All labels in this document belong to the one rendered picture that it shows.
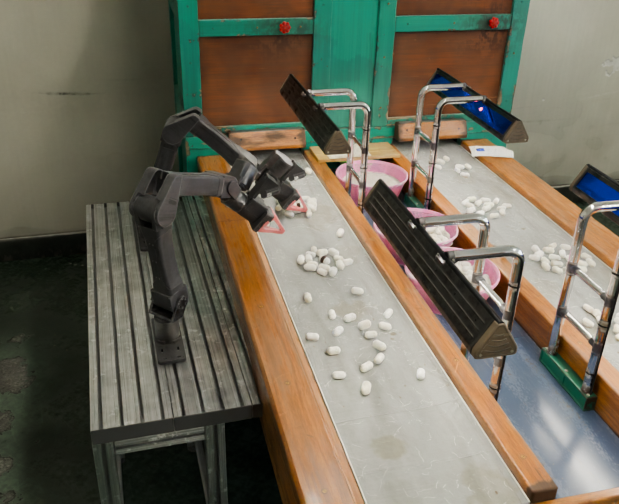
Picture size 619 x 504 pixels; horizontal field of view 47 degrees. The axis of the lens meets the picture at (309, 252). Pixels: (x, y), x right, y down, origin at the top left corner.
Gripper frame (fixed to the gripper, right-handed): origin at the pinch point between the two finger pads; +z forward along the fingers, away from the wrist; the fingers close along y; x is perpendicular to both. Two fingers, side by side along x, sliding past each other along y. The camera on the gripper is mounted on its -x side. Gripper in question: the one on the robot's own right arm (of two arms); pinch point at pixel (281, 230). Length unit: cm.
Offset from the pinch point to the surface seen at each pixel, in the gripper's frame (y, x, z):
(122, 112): 161, 38, -22
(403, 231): -49, -28, -2
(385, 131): 87, -37, 50
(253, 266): -2.2, 12.6, -0.4
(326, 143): 10.3, -25.9, -2.1
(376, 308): -26.3, -3.9, 23.0
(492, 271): -16, -29, 51
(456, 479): -86, -1, 20
